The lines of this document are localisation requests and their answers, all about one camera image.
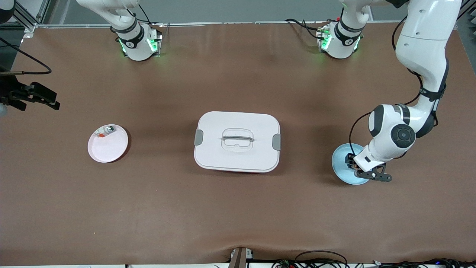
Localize black left arm base cable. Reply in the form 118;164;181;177
285;18;321;39

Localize brown camera mount bracket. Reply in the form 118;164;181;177
228;247;253;268

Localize light blue round plate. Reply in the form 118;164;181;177
331;143;372;185

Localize black right arm base cable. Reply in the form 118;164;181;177
126;4;154;25

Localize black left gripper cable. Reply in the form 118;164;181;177
349;15;425;157

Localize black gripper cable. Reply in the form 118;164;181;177
349;15;425;157
0;37;52;75

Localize black arm base cable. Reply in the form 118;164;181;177
285;18;321;39
126;4;154;25

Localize white lidded storage box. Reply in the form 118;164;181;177
193;111;282;173

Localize pink round plate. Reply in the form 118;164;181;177
87;124;129;163

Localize silver table edge rail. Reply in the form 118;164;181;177
35;21;406;28

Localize aluminium frame extrusion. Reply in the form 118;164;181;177
9;0;51;33
456;0;476;30

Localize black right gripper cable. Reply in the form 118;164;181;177
0;37;52;75

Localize black looped cable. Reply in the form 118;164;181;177
295;250;348;268

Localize tangled black cables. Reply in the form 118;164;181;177
377;258;476;268

